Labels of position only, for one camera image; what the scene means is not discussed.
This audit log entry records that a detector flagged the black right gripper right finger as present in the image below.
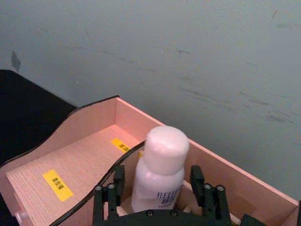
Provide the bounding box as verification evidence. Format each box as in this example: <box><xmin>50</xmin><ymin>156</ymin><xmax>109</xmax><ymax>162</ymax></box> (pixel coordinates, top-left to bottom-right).
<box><xmin>190</xmin><ymin>165</ymin><xmax>232</xmax><ymax>222</ymax></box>

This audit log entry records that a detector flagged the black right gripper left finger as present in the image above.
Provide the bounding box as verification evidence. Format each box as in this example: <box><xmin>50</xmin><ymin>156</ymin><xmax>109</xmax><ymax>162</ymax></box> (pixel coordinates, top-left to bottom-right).
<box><xmin>92</xmin><ymin>165</ymin><xmax>126</xmax><ymax>223</ymax></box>

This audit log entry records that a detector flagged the white plastic bottle with cap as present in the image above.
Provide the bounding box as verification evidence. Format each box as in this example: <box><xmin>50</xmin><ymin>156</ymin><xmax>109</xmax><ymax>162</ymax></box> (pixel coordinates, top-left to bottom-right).
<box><xmin>130</xmin><ymin>126</ymin><xmax>190</xmax><ymax>214</ymax></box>

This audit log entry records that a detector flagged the medium yellow label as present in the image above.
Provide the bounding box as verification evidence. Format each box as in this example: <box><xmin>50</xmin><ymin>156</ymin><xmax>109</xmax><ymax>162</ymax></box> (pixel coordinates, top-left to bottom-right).
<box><xmin>111</xmin><ymin>138</ymin><xmax>131</xmax><ymax>153</ymax></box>

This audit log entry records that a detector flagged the light wooden organizer box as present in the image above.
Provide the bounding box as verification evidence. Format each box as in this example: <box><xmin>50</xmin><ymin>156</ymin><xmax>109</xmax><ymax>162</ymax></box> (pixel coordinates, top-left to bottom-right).
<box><xmin>0</xmin><ymin>95</ymin><xmax>301</xmax><ymax>226</ymax></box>

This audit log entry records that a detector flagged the large yellow label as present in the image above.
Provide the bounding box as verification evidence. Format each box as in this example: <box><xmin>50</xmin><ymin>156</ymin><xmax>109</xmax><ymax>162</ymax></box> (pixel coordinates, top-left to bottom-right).
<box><xmin>42</xmin><ymin>169</ymin><xmax>74</xmax><ymax>202</ymax></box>

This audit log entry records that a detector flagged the black table cloth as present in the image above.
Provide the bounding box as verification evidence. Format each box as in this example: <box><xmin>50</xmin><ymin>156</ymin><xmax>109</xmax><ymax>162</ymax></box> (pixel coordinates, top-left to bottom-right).
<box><xmin>0</xmin><ymin>69</ymin><xmax>77</xmax><ymax>226</ymax></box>

